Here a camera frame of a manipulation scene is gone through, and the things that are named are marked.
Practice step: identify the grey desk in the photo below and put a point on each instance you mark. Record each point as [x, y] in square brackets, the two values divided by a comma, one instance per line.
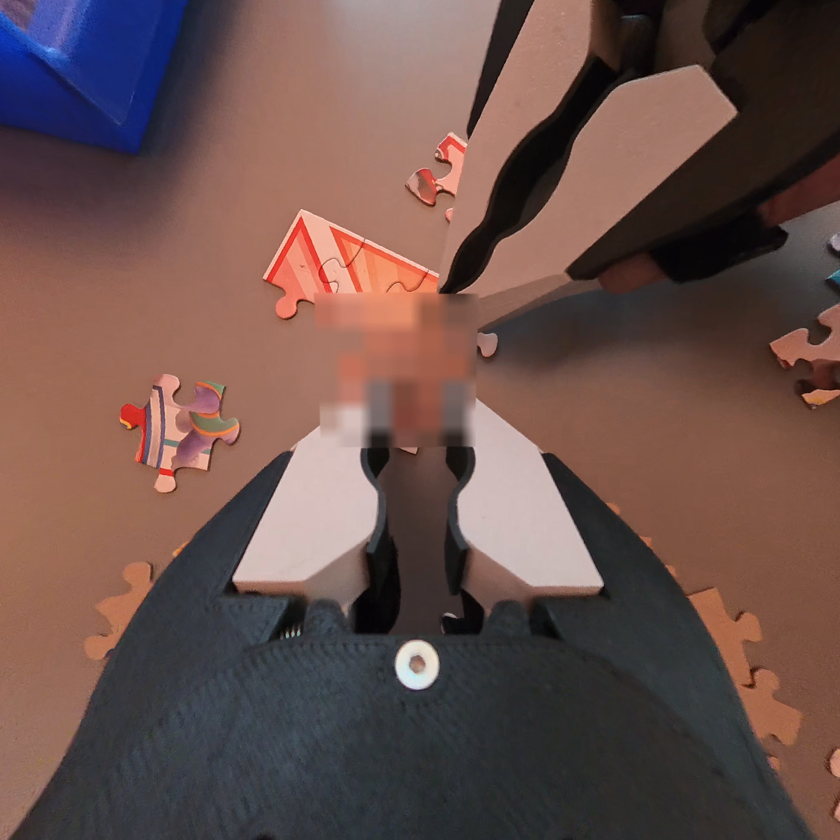
[131, 262]

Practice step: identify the red striped joined puzzle section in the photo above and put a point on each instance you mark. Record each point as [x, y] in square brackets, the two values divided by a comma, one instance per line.
[308, 256]

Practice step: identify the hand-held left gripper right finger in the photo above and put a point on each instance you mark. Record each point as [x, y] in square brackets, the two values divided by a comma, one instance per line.
[531, 525]

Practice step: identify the blue plastic bin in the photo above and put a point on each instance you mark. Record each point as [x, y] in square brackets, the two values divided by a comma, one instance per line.
[59, 105]

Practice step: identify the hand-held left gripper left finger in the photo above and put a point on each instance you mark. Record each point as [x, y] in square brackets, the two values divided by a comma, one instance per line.
[308, 525]

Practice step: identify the person's right hand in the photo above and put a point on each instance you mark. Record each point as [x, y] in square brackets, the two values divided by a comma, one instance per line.
[630, 275]

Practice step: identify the jigsaw puzzle pieces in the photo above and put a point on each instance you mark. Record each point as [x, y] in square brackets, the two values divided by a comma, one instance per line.
[184, 426]

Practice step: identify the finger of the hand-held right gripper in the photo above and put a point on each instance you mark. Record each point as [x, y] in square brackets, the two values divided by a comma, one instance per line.
[656, 144]
[518, 98]

